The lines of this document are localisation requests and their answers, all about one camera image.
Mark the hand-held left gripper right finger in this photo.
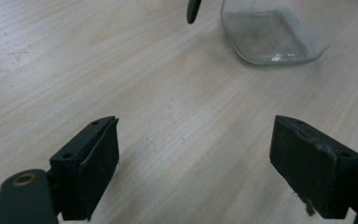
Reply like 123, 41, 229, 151
268, 114, 358, 220

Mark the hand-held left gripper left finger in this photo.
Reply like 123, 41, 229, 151
49, 115, 120, 222

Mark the square glass jar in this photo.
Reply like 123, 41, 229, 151
219, 0, 332, 66

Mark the slim black rounded object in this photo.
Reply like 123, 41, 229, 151
186, 0, 203, 25

